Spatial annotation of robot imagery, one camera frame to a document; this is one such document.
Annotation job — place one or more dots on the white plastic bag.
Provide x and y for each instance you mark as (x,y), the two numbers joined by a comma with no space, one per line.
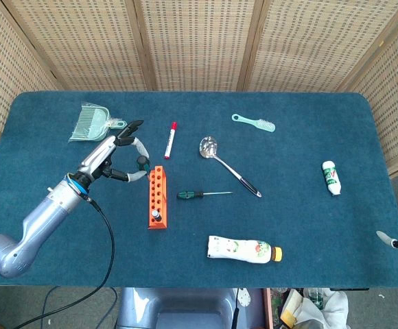
(333,308)

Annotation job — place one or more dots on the slotted steel serving spoon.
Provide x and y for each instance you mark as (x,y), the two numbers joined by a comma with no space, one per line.
(208,146)

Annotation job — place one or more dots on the woven folding screen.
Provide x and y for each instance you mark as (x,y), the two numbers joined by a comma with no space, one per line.
(199,44)

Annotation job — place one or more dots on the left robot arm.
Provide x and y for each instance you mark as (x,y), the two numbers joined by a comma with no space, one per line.
(41,216)

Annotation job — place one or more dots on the green black slim screwdriver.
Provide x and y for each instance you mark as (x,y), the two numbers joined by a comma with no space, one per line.
(188,195)

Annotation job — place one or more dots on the orange tool holder rack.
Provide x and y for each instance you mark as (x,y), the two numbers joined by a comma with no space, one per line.
(161,192)

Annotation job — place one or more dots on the tea bottle yellow cap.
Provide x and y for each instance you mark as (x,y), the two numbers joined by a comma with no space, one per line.
(240,249)

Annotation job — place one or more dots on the white marker red cap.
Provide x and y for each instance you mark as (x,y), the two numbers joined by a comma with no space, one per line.
(170,142)

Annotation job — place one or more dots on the blue felt table cover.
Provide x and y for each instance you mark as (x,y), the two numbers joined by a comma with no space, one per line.
(288,222)

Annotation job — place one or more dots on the black knurled metal screwdriver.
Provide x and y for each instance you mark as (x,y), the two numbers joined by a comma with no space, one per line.
(156,216)

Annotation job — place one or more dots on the small white green bottle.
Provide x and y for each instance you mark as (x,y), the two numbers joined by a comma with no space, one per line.
(331,178)

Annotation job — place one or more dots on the white perforated disc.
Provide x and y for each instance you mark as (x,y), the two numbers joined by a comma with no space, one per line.
(244,297)

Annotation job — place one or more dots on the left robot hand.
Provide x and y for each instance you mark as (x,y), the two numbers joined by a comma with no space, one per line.
(97,157)

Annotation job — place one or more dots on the mint green brush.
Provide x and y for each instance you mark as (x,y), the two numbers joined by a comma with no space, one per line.
(264,125)

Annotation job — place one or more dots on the grey blue robot torso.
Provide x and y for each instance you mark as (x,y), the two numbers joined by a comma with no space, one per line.
(185,308)

